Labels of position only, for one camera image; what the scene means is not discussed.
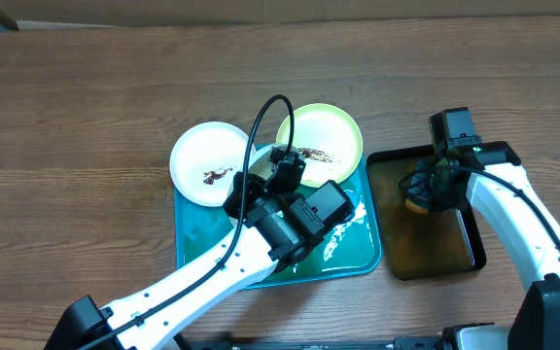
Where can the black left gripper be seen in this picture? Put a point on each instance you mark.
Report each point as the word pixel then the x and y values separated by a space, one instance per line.
pixel 233 205

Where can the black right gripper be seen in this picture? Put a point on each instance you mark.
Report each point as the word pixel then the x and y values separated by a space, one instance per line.
pixel 419 192

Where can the green yellow sponge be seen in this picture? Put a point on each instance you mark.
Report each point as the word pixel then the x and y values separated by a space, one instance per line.
pixel 418 202

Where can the light green plate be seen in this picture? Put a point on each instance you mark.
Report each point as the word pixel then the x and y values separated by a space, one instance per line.
pixel 331 142

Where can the white plate with sauce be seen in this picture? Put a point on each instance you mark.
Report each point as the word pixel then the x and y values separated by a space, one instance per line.
pixel 204 159

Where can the cream white plate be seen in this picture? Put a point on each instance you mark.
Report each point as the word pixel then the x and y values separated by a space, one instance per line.
pixel 263 163

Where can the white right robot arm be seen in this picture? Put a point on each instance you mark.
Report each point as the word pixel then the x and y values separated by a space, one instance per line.
pixel 531 237

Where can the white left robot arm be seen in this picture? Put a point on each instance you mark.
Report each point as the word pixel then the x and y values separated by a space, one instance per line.
pixel 150 318

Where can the black water tray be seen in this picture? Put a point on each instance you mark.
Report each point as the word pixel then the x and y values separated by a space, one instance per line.
pixel 419 245

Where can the cardboard backdrop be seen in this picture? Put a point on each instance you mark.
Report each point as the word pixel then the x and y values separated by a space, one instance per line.
pixel 181 12

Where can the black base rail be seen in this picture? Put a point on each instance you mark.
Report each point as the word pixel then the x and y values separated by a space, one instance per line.
pixel 399 343

